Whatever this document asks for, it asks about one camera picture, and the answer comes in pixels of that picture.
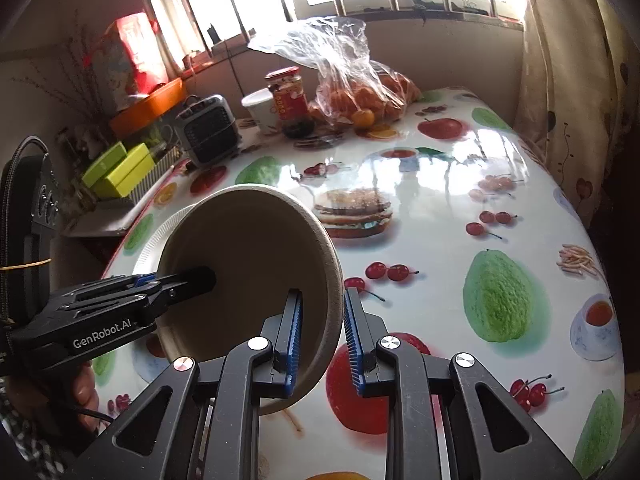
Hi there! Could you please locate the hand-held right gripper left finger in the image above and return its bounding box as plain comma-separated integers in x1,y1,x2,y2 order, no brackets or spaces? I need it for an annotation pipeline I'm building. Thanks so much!
65,287,304,480

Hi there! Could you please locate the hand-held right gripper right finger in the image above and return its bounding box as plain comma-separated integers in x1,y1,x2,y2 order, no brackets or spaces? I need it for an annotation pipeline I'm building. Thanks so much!
344,287,581,480

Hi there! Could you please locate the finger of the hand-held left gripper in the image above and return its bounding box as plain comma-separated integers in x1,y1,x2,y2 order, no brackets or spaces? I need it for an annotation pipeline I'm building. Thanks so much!
57,266,219,328
50,273,162,307

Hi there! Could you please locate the large beige paper bowl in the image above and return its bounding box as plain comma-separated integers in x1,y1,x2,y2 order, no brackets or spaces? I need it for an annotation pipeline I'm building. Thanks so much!
156,183,346,417

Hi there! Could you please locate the large white foam plate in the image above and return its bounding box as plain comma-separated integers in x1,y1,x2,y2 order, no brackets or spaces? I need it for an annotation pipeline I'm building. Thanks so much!
133,204,202,282

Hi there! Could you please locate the person's left forearm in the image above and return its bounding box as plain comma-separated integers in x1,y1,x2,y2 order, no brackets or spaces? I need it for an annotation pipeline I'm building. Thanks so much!
0,395,57,471

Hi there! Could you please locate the person's left hand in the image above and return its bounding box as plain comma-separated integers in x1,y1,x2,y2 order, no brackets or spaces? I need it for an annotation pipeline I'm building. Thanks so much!
7,362,102,442

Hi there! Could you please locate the yellow rubber band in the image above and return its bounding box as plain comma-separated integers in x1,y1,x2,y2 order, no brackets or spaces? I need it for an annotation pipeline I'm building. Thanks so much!
0,259,52,273

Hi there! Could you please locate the green cardboard box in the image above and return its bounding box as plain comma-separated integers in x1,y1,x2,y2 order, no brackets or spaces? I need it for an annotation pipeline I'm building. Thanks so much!
94,143,157,199
81,141,128,187

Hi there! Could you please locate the small grey fan heater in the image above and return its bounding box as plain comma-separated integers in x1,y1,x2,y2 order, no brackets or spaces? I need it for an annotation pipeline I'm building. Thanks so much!
175,95,242,168

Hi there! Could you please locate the orange plastic tray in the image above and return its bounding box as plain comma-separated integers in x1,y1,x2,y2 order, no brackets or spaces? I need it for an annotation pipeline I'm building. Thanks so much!
110,78,187,138

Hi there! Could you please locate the white plastic tub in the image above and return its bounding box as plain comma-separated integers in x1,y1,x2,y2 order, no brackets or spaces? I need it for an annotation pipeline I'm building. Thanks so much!
241,88,282,135

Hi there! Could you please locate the red label glass jar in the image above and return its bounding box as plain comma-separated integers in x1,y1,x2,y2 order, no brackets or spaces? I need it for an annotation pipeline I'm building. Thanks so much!
265,66,314,139

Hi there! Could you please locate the dry twig bundle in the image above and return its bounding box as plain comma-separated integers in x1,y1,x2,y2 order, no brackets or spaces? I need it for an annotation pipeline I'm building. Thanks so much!
15,10,103,128

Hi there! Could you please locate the pile of mandarin oranges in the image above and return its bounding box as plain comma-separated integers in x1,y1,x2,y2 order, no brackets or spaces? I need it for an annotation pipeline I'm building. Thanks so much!
310,72,423,128

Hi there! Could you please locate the red paper bag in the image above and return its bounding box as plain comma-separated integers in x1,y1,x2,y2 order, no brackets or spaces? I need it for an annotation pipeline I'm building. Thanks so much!
92,14,169,111

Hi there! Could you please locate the clear plastic bag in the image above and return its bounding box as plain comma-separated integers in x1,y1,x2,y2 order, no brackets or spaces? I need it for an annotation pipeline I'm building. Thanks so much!
247,16,424,128

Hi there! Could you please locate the cream patterned curtain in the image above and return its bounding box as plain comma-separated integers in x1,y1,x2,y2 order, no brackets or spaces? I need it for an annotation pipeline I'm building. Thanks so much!
515,0,632,231

